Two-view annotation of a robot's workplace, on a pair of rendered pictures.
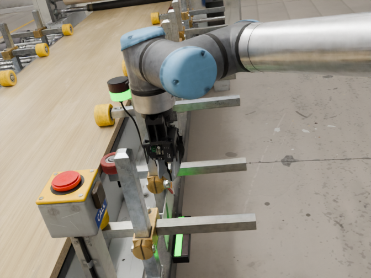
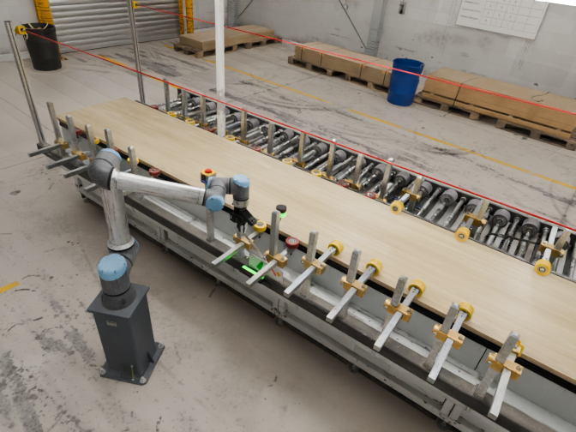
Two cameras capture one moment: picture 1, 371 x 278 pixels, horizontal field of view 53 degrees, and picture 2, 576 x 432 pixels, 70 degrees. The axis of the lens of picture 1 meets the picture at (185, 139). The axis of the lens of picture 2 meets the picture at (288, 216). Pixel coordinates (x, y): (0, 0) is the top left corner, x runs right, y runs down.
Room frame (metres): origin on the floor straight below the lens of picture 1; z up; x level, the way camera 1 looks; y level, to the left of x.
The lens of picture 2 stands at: (1.77, -1.53, 2.44)
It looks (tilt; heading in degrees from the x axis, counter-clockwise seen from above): 35 degrees down; 115
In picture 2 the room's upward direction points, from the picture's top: 6 degrees clockwise
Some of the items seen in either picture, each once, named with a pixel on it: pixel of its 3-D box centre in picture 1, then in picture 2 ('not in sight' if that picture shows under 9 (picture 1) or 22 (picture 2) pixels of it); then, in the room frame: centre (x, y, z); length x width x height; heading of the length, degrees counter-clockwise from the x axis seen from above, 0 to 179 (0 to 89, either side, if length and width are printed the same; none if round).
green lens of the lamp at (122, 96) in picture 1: (121, 92); not in sight; (0.95, 0.15, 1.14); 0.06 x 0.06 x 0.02
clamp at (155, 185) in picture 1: (157, 174); (276, 258); (0.97, 0.10, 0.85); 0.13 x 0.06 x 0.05; 172
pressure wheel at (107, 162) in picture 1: (116, 172); (291, 247); (1.00, 0.24, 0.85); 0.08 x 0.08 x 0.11
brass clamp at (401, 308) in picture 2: not in sight; (398, 309); (1.71, 0.00, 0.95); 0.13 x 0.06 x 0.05; 172
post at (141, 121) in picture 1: (152, 153); (273, 244); (0.94, 0.10, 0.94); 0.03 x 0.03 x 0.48; 82
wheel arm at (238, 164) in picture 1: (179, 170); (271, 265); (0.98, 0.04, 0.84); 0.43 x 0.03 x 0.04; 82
